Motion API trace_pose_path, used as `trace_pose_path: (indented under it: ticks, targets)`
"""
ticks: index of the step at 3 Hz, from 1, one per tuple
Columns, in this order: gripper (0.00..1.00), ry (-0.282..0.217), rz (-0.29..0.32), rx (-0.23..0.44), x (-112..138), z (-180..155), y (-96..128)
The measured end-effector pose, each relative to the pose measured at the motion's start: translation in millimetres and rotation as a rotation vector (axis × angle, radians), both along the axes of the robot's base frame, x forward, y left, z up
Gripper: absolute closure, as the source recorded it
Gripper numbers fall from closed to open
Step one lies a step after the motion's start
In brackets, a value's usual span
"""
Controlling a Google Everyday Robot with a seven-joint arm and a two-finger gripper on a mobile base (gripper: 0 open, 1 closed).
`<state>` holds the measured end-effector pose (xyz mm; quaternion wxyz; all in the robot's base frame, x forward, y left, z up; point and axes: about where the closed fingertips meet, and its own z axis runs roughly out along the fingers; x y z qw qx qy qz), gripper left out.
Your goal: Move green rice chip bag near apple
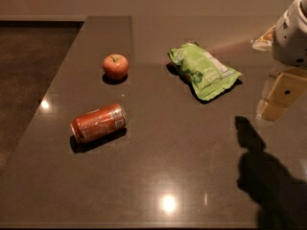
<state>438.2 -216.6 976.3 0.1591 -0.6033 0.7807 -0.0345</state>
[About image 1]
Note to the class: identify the red apple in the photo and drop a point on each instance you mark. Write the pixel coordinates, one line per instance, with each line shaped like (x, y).
(115, 66)

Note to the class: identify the orange soda can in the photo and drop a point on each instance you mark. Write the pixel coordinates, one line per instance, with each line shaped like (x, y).
(101, 122)

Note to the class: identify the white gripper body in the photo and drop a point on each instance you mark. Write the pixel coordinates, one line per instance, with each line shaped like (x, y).
(290, 42)

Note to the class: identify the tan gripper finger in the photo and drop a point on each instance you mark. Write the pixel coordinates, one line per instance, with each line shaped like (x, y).
(284, 85)
(264, 42)

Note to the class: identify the green rice chip bag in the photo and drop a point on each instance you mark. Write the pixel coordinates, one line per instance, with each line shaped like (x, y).
(209, 77)

